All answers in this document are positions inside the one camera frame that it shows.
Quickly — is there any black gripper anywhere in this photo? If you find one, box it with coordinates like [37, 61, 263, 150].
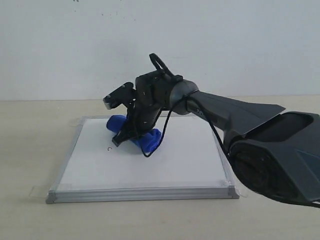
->
[112, 100, 162, 147]

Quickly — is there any blue microfibre cloth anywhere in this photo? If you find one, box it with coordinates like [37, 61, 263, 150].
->
[106, 114, 162, 153]

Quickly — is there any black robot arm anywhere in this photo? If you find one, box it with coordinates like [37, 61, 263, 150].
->
[103, 70, 320, 208]

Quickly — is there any white board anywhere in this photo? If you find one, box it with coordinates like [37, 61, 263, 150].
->
[46, 115, 239, 204]

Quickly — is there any clear tape back left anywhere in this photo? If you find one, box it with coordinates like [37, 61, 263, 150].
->
[68, 117, 86, 127]

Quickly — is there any clear tape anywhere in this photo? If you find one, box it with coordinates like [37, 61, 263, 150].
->
[28, 183, 72, 199]
[68, 117, 86, 127]
[221, 180, 249, 199]

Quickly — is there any clear tape front left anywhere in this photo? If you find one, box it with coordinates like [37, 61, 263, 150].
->
[28, 183, 72, 199]

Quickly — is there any clear tape front right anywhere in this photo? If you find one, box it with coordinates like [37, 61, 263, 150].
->
[221, 180, 249, 199]

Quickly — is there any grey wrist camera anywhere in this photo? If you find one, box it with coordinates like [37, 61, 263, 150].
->
[103, 82, 135, 110]

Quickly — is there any black camera cable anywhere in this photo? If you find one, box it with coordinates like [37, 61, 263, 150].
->
[129, 52, 233, 159]

